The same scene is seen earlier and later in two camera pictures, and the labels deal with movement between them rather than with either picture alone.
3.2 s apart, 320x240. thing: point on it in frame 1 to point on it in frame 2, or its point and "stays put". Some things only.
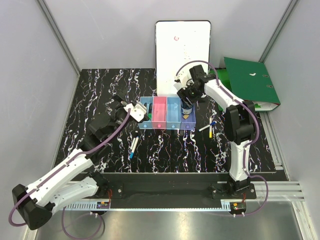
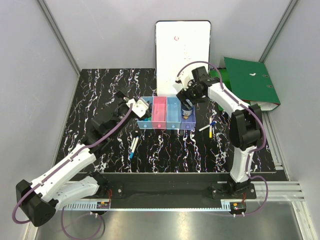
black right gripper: x=183 y=93 stays put
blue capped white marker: x=207 y=126 stays put
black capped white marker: x=135 y=134 to x=136 y=142
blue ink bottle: x=187 y=110 stays put
